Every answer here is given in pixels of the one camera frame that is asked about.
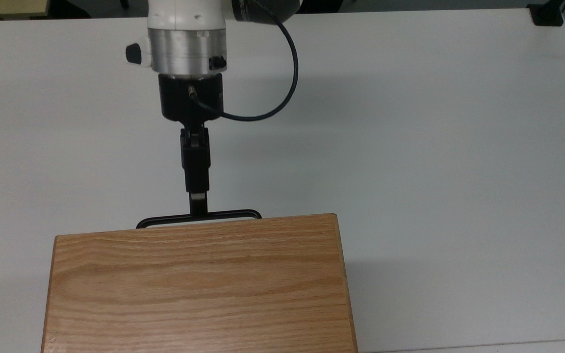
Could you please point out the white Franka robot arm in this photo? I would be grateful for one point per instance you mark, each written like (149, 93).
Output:
(187, 29)

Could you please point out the light wooden desk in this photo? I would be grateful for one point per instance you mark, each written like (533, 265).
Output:
(8, 7)

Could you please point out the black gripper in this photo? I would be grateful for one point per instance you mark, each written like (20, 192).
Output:
(179, 103)

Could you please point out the light oak drawer cabinet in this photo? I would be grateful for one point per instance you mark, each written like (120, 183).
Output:
(199, 284)

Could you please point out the black table clamp mount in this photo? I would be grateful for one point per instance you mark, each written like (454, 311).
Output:
(547, 14)

